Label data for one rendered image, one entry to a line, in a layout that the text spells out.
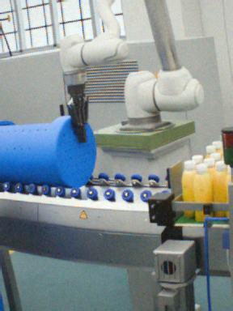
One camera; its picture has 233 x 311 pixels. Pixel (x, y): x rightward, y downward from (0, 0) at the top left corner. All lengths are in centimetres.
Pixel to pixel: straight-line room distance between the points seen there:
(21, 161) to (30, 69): 245
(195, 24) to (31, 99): 156
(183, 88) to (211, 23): 247
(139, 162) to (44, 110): 207
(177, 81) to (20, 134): 75
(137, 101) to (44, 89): 199
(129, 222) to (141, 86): 79
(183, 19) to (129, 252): 294
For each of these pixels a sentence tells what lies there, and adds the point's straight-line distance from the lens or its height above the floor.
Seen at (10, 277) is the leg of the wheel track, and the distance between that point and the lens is 300.
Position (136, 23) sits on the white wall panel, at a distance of 517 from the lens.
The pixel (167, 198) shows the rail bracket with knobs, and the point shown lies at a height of 100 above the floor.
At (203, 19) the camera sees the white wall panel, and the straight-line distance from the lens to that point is 510.
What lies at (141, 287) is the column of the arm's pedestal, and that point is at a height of 24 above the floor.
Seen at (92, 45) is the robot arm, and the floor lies 152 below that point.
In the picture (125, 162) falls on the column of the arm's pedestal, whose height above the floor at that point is 93.
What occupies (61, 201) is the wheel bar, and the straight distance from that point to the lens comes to 234.
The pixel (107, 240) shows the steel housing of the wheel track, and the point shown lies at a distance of 227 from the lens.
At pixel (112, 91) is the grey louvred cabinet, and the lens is 414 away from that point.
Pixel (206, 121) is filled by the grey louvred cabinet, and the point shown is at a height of 85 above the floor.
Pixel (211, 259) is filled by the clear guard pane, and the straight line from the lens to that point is 191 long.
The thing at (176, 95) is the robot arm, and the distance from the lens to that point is 265.
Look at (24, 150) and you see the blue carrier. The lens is 235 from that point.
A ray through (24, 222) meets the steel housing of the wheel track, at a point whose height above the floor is 82.
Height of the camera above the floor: 159
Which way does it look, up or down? 13 degrees down
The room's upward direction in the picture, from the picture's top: 7 degrees counter-clockwise
